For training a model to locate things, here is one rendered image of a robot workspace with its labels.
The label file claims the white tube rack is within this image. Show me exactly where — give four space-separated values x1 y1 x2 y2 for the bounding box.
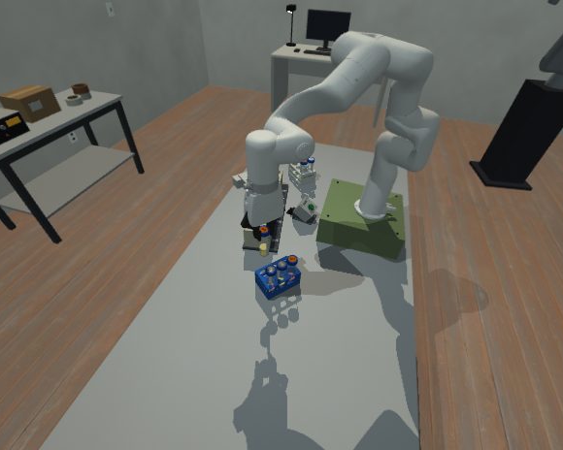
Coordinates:
288 163 316 185

